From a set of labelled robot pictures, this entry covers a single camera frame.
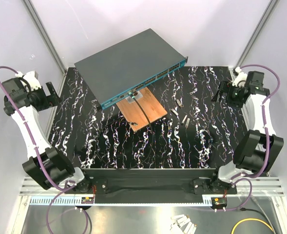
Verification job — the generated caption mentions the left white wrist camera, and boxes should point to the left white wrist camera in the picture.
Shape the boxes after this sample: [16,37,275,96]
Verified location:
[15,71,42,92]

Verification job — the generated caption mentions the dark teal network switch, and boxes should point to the dark teal network switch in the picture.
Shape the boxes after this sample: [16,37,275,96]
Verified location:
[75,29,188,110]

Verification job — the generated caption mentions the pile of white modules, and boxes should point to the pile of white modules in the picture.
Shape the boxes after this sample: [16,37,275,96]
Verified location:
[170,214,197,234]

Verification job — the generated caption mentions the black cable with plug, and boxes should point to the black cable with plug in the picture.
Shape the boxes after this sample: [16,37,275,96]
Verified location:
[240,207,284,234]

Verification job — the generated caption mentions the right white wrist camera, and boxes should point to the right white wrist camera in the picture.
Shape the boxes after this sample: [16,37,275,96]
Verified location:
[232,67,248,87]

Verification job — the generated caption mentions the silver SFP module plug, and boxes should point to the silver SFP module plug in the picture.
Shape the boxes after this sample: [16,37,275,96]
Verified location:
[176,99,184,108]

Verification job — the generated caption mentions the wooden board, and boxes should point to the wooden board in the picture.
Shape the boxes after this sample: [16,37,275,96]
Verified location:
[116,87,167,132]

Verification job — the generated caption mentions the grey ethernet cable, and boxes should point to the grey ethernet cable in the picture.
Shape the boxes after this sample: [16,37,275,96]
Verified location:
[250,196,284,234]

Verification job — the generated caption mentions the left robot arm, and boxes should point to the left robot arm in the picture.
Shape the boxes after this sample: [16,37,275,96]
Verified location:
[1,71,93,193]

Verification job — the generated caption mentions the yellow fiber cable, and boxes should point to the yellow fiber cable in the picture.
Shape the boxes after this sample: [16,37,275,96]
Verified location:
[231,218,275,234]

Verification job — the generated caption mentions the white slotted cable duct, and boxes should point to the white slotted cable duct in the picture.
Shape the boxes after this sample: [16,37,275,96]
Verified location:
[30,196,95,206]

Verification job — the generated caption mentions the black braided fiber cable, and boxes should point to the black braided fiber cable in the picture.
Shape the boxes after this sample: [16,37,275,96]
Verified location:
[95,94,156,170]

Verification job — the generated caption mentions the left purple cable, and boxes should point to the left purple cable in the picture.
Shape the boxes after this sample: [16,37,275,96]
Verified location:
[0,65,93,234]

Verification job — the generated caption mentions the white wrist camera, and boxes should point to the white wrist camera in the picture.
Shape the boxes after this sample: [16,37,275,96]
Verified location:
[232,67,248,87]
[15,71,42,92]

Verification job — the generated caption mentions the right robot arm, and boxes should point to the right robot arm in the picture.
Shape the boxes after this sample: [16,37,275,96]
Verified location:
[208,67,284,193]

